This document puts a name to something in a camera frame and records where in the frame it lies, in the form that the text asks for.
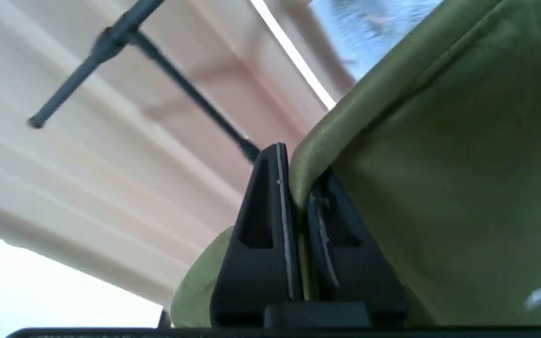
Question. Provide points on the black clothes rack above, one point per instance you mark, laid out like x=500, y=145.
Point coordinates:
x=106, y=44

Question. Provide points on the green garment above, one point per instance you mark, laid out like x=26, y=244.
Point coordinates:
x=463, y=188

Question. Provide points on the beige curtain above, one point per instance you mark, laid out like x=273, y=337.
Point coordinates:
x=87, y=164

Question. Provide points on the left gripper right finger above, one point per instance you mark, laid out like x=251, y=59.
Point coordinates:
x=364, y=286

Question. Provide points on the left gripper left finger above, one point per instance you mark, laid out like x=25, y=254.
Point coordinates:
x=251, y=281

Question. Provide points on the pale grey shorts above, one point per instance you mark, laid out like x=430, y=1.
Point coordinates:
x=364, y=33

